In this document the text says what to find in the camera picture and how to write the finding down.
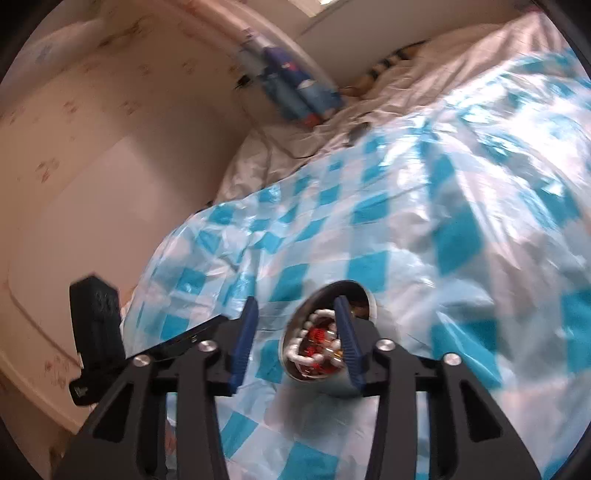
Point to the dark striped pillow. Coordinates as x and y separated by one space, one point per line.
388 64

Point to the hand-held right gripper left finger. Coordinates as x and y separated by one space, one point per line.
244 341

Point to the blue checked plastic sheet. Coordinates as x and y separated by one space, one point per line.
438 207

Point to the round metal lid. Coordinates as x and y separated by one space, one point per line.
358 131

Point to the white pipe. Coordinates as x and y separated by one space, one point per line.
286 41

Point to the round metal tin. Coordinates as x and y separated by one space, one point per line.
332 385

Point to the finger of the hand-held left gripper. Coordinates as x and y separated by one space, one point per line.
194 333

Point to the black charger plug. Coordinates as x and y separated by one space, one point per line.
243 82

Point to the window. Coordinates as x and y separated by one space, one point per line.
323 2

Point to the white striped duvet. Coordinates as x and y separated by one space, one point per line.
415 87

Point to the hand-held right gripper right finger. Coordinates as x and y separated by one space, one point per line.
347 339

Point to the blue printed curtain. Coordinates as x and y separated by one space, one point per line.
295 87

